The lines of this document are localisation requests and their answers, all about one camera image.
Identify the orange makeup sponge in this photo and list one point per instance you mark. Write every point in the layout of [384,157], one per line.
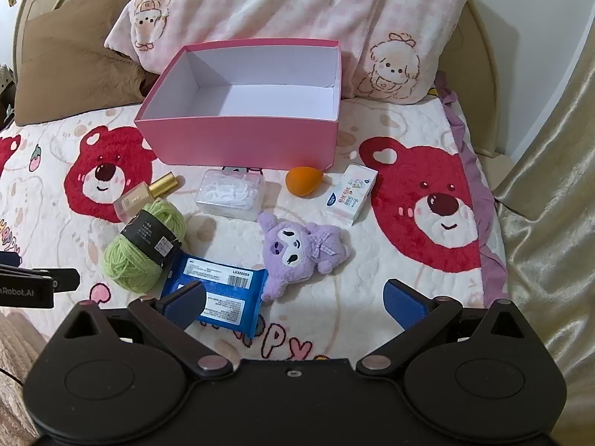
[300,181]

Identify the green yarn ball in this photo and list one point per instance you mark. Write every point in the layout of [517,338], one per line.
[125,260]

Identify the purple plush toy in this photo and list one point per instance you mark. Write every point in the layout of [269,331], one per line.
[288,251]

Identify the blue wet wipes packet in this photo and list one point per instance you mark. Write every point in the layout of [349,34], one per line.
[232,290]

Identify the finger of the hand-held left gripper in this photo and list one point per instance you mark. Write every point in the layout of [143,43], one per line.
[9,258]
[65,279]

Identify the pink checked cartoon pillow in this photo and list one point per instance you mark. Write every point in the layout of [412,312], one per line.
[288,0]

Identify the gold satin curtain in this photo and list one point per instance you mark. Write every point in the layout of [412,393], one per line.
[548,241]

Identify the brown pillow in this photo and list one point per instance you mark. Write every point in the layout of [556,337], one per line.
[69,55]

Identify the pink cardboard box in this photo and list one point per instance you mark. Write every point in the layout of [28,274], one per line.
[232,141]

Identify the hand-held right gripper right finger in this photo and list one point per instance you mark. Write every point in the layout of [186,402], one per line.
[404,305]

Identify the beige bed headboard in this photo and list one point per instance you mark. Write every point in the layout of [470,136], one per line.
[474,79]

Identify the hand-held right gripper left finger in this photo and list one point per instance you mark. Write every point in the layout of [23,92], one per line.
[183,307]

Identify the brown fuzzy blanket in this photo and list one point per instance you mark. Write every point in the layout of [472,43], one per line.
[18,348]

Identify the beige foundation bottle gold cap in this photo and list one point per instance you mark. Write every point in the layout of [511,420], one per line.
[135,202]

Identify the red bear printed blanket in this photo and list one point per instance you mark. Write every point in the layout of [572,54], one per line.
[218,246]

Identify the clear plastic swab box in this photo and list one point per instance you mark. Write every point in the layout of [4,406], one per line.
[227,195]

